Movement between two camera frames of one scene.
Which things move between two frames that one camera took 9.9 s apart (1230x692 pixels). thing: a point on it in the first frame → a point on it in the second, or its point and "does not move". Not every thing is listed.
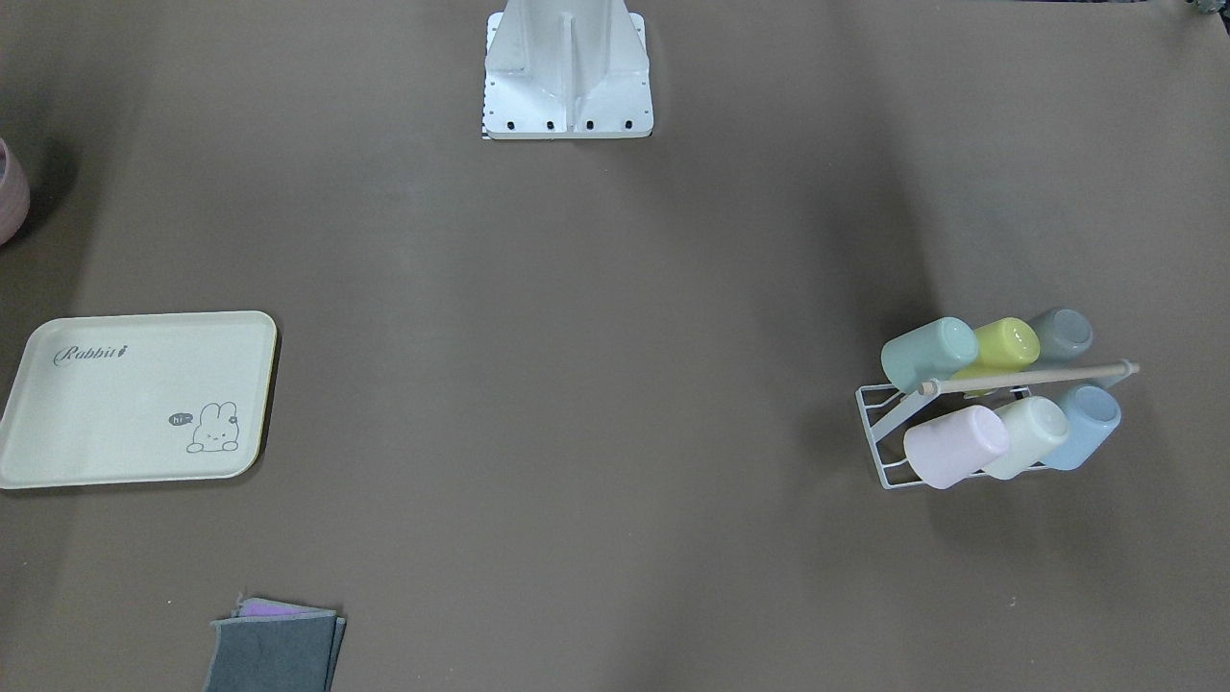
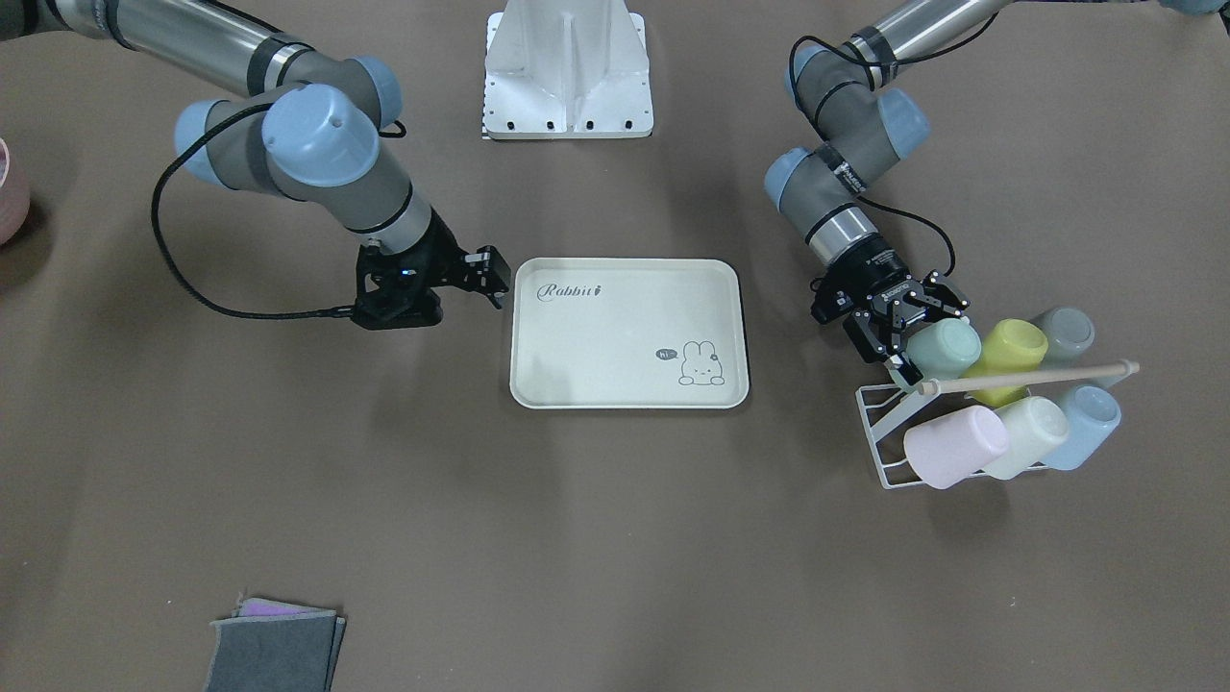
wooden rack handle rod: x=955 y=384 does not move
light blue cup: x=1094 y=415 does not move
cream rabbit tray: x=139 y=398 → x=628 y=333
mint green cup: x=928 y=353 does not move
